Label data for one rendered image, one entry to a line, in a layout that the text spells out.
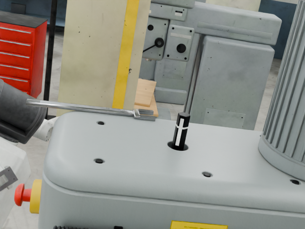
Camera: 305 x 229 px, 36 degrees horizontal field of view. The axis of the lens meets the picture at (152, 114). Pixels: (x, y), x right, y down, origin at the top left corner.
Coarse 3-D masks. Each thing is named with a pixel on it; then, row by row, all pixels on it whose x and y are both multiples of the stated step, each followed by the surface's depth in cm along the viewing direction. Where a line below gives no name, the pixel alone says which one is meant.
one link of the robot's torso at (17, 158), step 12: (0, 132) 120; (0, 144) 117; (12, 144) 120; (0, 156) 116; (12, 156) 117; (24, 156) 119; (12, 168) 117; (24, 168) 119; (24, 180) 121; (0, 192) 115; (12, 192) 118; (0, 204) 115; (12, 204) 119; (0, 216) 116; (0, 228) 117
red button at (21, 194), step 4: (20, 184) 83; (24, 184) 84; (16, 188) 83; (20, 188) 82; (24, 188) 83; (16, 192) 82; (20, 192) 82; (24, 192) 83; (28, 192) 83; (16, 196) 82; (20, 196) 82; (24, 196) 82; (28, 196) 83; (16, 200) 82; (20, 200) 82; (24, 200) 83; (28, 200) 83; (16, 204) 82; (20, 204) 82
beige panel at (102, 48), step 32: (96, 0) 240; (128, 0) 241; (64, 32) 245; (96, 32) 246; (128, 32) 247; (64, 64) 251; (96, 64) 253; (128, 64) 254; (64, 96) 258; (96, 96) 260; (128, 96) 261
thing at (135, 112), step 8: (32, 104) 87; (40, 104) 88; (48, 104) 88; (56, 104) 88; (64, 104) 89; (72, 104) 90; (96, 112) 90; (104, 112) 90; (112, 112) 90; (120, 112) 90; (128, 112) 91; (136, 112) 91; (144, 112) 93; (152, 112) 93; (152, 120) 90
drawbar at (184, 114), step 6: (180, 114) 80; (186, 114) 80; (186, 120) 79; (186, 126) 80; (174, 132) 81; (186, 132) 81; (174, 138) 81; (180, 138) 81; (174, 144) 81; (180, 144) 81; (180, 150) 82
